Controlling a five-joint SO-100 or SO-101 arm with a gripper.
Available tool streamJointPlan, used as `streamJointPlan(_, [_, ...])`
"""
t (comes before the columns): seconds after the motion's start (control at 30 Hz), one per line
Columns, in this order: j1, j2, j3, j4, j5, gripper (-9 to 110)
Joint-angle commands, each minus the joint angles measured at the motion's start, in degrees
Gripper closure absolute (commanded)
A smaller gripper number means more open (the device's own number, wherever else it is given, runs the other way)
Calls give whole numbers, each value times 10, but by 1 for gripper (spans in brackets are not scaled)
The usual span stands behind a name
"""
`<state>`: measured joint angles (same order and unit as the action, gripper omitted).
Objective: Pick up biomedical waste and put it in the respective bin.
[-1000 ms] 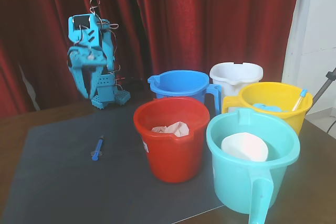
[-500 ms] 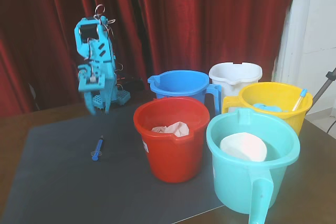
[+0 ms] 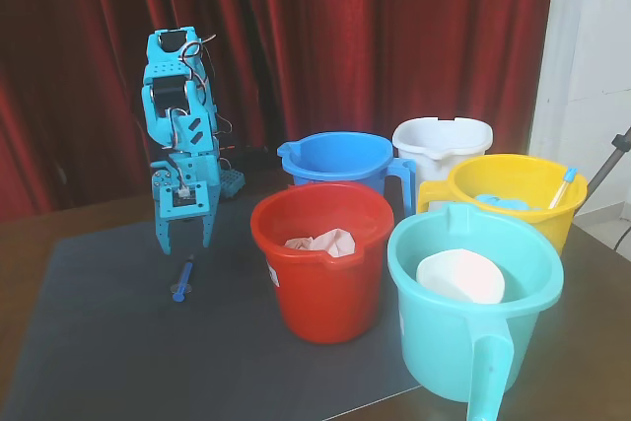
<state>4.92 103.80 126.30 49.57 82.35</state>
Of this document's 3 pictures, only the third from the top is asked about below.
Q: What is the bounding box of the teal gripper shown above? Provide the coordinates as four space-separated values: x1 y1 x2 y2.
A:
150 152 223 256

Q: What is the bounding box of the blue plunger plastic syringe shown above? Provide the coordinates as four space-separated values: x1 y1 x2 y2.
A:
171 253 196 304

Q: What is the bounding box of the teal robot base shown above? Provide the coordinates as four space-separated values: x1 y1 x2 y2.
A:
216 169 246 201

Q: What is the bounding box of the black rubber mat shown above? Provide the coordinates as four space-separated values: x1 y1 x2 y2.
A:
4 191 428 421

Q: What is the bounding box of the blue plastic bucket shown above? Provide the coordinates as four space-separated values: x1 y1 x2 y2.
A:
275 131 419 219

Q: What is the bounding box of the crumpled pinkish white paper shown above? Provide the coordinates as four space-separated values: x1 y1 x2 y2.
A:
284 227 358 259

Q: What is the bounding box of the red plastic bucket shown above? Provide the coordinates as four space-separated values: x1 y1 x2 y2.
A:
249 180 395 346

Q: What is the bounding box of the red curtain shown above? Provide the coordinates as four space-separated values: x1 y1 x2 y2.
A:
0 0 558 223

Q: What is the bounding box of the white plastic bucket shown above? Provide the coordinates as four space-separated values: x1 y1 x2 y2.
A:
391 116 495 213

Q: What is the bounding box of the white cup in teal jug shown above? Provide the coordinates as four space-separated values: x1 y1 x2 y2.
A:
415 247 507 305

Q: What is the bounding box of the teal plastic bucket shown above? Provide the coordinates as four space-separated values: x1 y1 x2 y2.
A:
386 202 565 421

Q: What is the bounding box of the yellow plastic bucket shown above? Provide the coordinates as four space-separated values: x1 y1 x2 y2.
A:
416 153 590 257

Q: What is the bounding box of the clear tube with blue cap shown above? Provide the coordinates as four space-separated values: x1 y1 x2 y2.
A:
547 167 579 210

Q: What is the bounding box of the grey tripod leg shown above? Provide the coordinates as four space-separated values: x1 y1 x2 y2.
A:
586 125 631 190

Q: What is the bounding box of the small wrist camera board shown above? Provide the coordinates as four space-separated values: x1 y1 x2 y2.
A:
170 182 198 210

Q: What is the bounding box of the thin dark cable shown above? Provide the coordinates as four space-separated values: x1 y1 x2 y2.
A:
610 213 631 250

